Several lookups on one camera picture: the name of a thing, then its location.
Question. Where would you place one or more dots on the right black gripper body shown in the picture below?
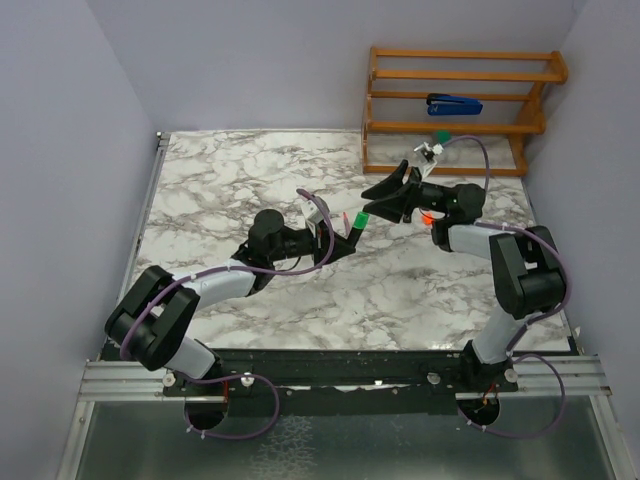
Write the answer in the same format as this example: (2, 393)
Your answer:
(426, 196)

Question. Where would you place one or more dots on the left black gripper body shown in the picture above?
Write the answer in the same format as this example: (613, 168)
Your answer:
(310, 241)

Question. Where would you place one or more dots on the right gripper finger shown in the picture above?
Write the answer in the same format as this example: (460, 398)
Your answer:
(388, 208)
(393, 186)

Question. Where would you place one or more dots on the green black highlighter pen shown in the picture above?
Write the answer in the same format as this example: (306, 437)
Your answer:
(354, 236)

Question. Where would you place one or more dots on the green pen cap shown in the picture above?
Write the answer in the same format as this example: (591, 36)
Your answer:
(361, 220)

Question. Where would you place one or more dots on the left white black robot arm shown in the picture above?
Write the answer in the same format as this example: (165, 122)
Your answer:
(151, 321)

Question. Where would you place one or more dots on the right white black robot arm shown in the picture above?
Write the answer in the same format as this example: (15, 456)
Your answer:
(530, 283)

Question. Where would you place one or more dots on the pink pen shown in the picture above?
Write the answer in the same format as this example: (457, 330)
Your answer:
(346, 222)

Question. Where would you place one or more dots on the green small object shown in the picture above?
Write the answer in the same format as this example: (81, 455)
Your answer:
(442, 136)

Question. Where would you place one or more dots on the blue stapler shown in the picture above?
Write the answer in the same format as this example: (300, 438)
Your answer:
(451, 105)

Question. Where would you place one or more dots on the wooden shelf rack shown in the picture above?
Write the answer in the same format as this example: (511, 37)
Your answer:
(530, 119)

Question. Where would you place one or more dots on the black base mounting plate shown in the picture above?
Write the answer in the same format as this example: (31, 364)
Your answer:
(257, 383)

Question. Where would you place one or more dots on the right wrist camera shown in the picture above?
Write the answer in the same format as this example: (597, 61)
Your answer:
(427, 156)

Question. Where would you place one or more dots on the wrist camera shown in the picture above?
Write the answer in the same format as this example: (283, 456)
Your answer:
(312, 210)
(427, 156)

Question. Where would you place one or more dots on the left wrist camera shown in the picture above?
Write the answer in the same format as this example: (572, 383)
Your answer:
(312, 210)

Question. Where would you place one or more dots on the aluminium rail frame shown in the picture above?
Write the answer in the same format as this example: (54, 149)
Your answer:
(398, 293)

